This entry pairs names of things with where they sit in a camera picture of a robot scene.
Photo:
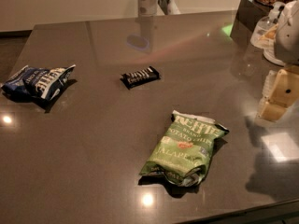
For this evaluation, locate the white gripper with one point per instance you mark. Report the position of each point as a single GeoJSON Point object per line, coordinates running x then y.
{"type": "Point", "coordinates": [288, 34]}

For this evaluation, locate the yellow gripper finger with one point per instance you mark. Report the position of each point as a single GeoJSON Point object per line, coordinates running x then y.
{"type": "Point", "coordinates": [270, 112]}

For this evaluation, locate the green jalapeno chip bag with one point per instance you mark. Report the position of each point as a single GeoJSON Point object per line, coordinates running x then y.
{"type": "Point", "coordinates": [184, 153]}

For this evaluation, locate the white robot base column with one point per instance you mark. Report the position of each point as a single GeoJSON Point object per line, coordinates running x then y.
{"type": "Point", "coordinates": [151, 7]}

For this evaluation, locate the black rxbar chocolate bar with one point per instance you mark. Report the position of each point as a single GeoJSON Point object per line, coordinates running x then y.
{"type": "Point", "coordinates": [137, 78]}

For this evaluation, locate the blue kettle chip bag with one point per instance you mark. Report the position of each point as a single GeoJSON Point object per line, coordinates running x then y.
{"type": "Point", "coordinates": [41, 83]}

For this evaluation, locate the white labelled jar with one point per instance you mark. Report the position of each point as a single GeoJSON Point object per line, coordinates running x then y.
{"type": "Point", "coordinates": [269, 54]}

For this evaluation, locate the clear plastic bottle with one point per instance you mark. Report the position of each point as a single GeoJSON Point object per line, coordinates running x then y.
{"type": "Point", "coordinates": [265, 28]}

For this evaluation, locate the dark side cabinet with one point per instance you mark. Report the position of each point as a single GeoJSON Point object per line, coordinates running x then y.
{"type": "Point", "coordinates": [248, 14]}

